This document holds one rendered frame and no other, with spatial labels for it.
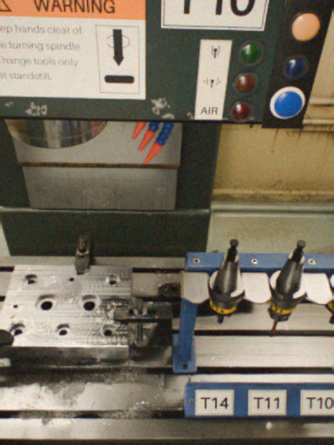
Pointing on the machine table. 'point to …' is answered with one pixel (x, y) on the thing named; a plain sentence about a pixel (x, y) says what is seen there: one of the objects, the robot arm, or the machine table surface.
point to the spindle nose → (54, 132)
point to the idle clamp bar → (171, 295)
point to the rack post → (185, 341)
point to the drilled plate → (79, 348)
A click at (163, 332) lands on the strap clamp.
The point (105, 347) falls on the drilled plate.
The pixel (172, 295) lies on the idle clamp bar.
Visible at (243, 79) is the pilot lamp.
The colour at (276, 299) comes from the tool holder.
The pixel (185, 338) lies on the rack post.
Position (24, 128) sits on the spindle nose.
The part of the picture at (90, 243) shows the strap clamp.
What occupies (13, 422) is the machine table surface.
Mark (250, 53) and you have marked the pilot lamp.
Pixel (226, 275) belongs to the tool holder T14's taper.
